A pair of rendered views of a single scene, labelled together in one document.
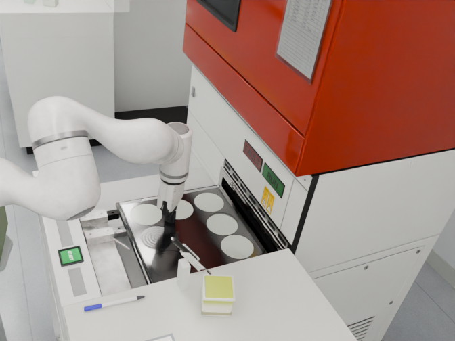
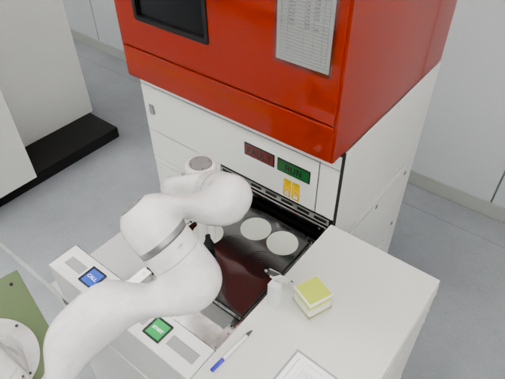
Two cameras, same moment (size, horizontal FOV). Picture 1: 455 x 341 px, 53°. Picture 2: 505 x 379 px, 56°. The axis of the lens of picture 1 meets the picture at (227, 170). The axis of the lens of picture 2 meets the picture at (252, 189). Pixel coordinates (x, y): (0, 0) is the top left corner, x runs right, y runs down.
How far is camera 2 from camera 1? 0.40 m
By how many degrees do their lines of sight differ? 18
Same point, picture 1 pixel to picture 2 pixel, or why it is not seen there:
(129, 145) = (230, 213)
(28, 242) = not seen: hidden behind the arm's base
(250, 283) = (324, 271)
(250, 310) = (341, 295)
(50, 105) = (147, 210)
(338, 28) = (352, 23)
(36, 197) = (174, 303)
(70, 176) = (199, 268)
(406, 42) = (392, 10)
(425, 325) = (406, 225)
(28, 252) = not seen: hidden behind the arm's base
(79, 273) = (178, 341)
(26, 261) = not seen: hidden behind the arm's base
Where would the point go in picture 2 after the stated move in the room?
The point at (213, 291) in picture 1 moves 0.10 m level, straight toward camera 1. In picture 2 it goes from (312, 295) to (331, 330)
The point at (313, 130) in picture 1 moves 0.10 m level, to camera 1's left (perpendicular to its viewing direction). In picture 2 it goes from (340, 119) to (303, 127)
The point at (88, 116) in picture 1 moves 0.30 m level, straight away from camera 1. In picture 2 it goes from (185, 204) to (101, 130)
